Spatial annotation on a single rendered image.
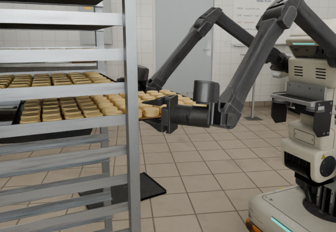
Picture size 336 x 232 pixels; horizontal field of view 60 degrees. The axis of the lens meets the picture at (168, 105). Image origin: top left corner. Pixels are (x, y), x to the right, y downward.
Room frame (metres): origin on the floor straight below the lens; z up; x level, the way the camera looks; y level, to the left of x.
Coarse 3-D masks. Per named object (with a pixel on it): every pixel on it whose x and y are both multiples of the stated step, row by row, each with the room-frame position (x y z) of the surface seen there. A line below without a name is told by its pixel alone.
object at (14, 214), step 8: (104, 192) 1.18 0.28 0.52; (64, 200) 1.11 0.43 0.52; (72, 200) 1.13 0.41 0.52; (80, 200) 1.14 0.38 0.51; (88, 200) 1.15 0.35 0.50; (96, 200) 1.15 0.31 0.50; (104, 200) 1.15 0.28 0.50; (24, 208) 1.05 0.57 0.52; (32, 208) 1.07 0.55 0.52; (40, 208) 1.08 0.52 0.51; (48, 208) 1.09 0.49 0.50; (56, 208) 1.09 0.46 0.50; (64, 208) 1.09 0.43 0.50; (0, 216) 1.02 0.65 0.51; (8, 216) 1.03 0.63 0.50; (16, 216) 1.03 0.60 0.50; (24, 216) 1.03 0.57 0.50
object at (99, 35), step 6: (96, 12) 1.18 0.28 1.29; (96, 36) 1.18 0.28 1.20; (102, 36) 1.19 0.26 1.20; (96, 42) 1.18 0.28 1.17; (102, 42) 1.19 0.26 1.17; (96, 66) 1.20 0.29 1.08; (102, 66) 1.19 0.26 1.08; (102, 132) 1.18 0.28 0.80; (102, 144) 1.18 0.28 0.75; (108, 162) 1.19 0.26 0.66; (102, 168) 1.18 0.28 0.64; (108, 168) 1.19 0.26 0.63; (108, 204) 1.19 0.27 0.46; (108, 222) 1.19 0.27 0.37
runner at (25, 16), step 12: (0, 12) 0.68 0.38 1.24; (12, 12) 0.69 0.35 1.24; (24, 12) 0.70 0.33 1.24; (36, 12) 0.71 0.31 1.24; (48, 12) 0.72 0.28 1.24; (60, 12) 0.73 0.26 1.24; (72, 12) 0.74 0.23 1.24; (84, 12) 0.76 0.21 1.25; (48, 24) 0.75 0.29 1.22; (60, 24) 0.75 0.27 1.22; (72, 24) 0.75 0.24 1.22; (84, 24) 0.76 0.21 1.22; (96, 24) 0.77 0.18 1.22; (108, 24) 0.78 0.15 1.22; (120, 24) 0.79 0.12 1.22
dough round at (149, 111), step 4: (144, 108) 0.88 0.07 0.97; (148, 108) 0.88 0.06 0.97; (152, 108) 0.88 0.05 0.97; (156, 108) 0.88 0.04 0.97; (144, 112) 0.86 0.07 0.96; (148, 112) 0.86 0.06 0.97; (152, 112) 0.86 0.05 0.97; (156, 112) 0.86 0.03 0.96; (148, 116) 0.86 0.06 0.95; (152, 116) 0.86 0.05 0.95
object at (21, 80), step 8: (88, 72) 1.11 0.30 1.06; (0, 80) 0.87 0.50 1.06; (8, 80) 0.89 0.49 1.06; (16, 80) 0.89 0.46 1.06; (24, 80) 0.87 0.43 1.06; (32, 80) 1.03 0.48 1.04; (40, 80) 0.87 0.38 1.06; (48, 80) 0.87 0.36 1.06; (56, 80) 0.88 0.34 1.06; (64, 80) 0.88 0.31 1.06; (72, 80) 0.91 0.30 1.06; (80, 80) 0.87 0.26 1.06; (88, 80) 0.87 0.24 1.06; (96, 80) 0.87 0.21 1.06; (104, 80) 0.87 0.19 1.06; (0, 88) 0.72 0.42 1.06
